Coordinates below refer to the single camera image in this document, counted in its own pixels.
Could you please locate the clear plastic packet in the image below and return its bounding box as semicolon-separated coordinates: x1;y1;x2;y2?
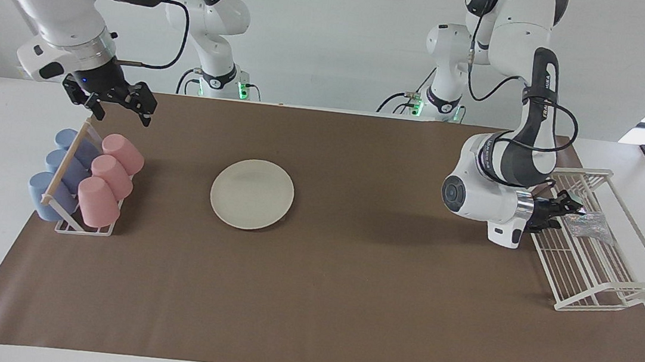
565;208;619;246

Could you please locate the cream round plate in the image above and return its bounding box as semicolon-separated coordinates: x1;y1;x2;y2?
207;155;298;234

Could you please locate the blue plastic cup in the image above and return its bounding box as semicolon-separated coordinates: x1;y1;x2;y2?
42;147;92;196
25;169;82;225
52;127;103;169

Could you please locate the pink plastic cup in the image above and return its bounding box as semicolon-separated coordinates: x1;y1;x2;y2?
74;175;124;230
88;153;137;202
98;132;147;178

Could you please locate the brown paper table mat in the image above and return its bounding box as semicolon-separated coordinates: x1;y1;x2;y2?
0;74;645;362

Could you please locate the black right arm base cable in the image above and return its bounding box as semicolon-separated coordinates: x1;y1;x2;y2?
175;66;203;97

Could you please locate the black arm base cable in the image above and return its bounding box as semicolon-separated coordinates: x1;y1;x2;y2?
375;61;438;119
175;66;203;97

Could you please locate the white wire dish rack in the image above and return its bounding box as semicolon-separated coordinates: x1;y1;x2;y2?
504;160;645;320

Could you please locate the white wire cup rack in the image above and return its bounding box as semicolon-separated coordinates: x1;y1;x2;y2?
38;114;140;240

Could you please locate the black left arm gripper cable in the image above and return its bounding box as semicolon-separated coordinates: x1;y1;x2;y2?
454;14;590;193

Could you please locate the black arm gripper cable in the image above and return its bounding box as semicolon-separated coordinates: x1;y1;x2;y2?
115;0;193;73
454;14;590;193

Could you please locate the black right arm gripper cable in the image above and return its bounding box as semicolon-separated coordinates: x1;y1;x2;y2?
115;0;193;73

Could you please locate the black left arm base cable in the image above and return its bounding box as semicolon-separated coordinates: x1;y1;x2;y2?
375;61;438;119

